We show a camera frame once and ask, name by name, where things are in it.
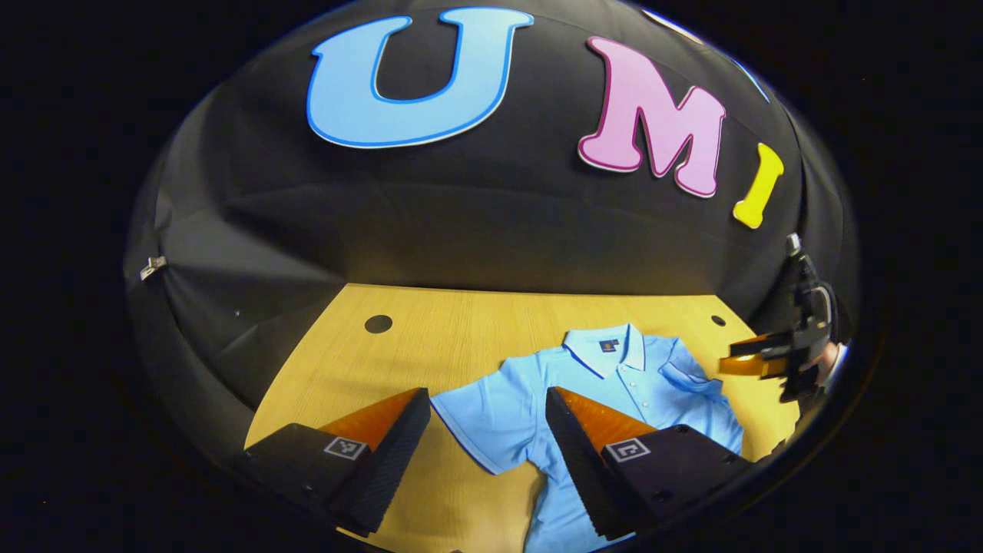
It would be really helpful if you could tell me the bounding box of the black backdrop cloth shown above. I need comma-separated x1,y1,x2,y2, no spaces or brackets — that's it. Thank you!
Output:
123,0,861,454

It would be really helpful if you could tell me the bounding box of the light blue T-shirt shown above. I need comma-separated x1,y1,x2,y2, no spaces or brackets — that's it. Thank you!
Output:
430,323,746,553

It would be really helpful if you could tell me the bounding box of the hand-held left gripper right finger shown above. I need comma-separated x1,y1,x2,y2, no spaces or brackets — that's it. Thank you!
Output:
544,386,757,542

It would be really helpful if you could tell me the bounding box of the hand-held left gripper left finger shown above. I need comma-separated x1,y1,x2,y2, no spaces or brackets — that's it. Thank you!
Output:
230,387,432,538

